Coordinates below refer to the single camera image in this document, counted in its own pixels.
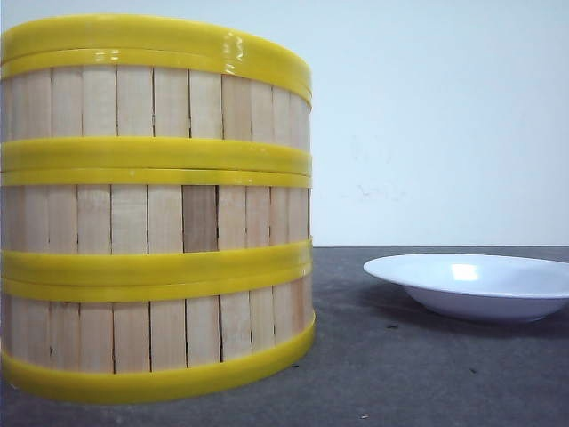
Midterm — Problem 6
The woven bamboo steamer lid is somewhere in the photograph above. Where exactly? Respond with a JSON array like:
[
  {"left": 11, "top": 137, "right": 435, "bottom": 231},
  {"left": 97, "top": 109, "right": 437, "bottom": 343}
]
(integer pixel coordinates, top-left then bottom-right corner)
[{"left": 1, "top": 13, "right": 312, "bottom": 101}]

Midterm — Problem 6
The white plate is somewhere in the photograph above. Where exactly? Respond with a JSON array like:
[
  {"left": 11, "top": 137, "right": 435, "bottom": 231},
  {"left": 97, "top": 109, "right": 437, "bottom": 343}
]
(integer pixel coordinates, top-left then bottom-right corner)
[{"left": 364, "top": 254, "right": 568, "bottom": 323}]

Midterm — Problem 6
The bamboo steamer basket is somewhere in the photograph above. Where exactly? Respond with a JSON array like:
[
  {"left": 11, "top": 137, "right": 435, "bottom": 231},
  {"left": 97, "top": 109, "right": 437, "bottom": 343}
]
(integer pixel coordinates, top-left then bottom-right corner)
[
  {"left": 1, "top": 40, "right": 311, "bottom": 188},
  {"left": 2, "top": 184, "right": 312, "bottom": 302},
  {"left": 2, "top": 275, "right": 316, "bottom": 404}
]

